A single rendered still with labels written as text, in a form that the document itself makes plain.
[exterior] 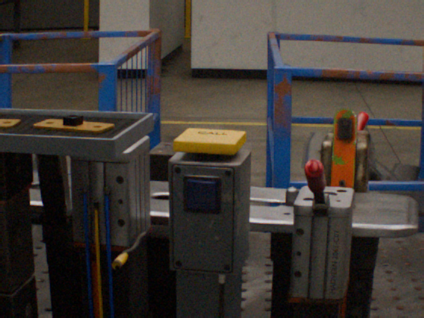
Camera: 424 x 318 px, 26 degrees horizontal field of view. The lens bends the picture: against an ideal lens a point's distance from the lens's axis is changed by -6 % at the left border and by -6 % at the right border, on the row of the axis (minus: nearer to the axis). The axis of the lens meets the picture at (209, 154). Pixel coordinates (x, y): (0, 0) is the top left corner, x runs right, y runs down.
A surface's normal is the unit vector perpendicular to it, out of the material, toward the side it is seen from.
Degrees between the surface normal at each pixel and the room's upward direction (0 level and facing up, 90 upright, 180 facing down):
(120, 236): 90
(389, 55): 90
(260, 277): 0
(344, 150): 78
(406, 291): 0
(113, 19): 90
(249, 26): 90
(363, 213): 0
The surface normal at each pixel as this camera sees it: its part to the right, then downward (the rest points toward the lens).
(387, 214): 0.00, -0.97
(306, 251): -0.22, 0.22
